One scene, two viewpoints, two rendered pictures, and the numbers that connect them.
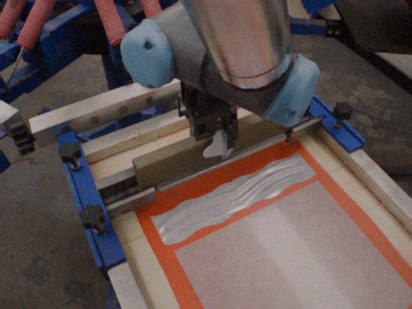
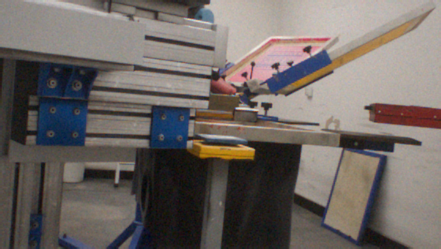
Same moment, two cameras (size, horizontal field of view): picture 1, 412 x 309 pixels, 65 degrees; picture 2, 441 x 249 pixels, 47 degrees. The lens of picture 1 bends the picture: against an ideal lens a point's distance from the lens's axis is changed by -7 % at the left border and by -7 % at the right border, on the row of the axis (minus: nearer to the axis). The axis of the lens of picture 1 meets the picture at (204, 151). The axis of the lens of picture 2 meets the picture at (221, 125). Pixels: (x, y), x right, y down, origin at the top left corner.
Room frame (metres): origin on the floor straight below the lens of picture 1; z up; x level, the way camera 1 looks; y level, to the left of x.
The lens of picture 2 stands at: (-1.45, -0.52, 1.06)
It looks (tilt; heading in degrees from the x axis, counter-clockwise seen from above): 3 degrees down; 11
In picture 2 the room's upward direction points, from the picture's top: 5 degrees clockwise
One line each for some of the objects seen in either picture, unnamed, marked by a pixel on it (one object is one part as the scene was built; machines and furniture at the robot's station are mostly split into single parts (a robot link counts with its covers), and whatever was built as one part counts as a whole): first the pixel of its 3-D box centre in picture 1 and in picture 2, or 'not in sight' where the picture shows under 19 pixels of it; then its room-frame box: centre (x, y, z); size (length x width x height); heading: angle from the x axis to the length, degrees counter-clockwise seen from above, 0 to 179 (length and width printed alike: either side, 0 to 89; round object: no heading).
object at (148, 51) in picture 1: (179, 47); not in sight; (0.36, 0.03, 1.32); 0.11 x 0.11 x 0.08; 55
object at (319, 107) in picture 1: (312, 113); (257, 122); (0.62, -0.27, 0.98); 0.30 x 0.05 x 0.07; 28
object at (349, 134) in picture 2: (286, 23); (277, 133); (1.19, -0.31, 0.91); 1.34 x 0.40 x 0.08; 88
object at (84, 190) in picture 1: (90, 204); not in sight; (0.36, 0.23, 0.98); 0.30 x 0.05 x 0.07; 28
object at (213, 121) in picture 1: (208, 98); not in sight; (0.45, -0.01, 1.16); 0.09 x 0.08 x 0.12; 118
